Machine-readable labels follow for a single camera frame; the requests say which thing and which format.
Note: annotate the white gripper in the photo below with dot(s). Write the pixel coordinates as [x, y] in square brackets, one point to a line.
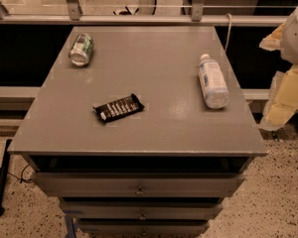
[296, 39]

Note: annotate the clear plastic water bottle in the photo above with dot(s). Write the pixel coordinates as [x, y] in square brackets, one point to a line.
[212, 83]

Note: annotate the grey drawer cabinet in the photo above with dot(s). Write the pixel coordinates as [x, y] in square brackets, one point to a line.
[176, 132]

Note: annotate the black snack bar wrapper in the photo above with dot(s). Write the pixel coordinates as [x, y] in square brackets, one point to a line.
[119, 108]

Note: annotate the top grey drawer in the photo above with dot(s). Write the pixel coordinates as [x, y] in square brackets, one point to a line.
[137, 185]

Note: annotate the grey drawer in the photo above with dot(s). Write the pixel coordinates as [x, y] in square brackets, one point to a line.
[137, 185]
[141, 210]
[147, 227]

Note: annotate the green soda can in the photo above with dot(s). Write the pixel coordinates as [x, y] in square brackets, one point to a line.
[81, 50]

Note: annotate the bottom grey drawer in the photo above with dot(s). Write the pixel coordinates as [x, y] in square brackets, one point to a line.
[147, 227]

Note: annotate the middle grey drawer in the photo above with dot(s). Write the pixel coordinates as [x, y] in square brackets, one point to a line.
[141, 210]

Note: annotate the black floor stand leg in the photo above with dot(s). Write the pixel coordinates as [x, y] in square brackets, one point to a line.
[3, 173]

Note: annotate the metal railing frame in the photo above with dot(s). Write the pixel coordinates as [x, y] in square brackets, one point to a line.
[261, 13]

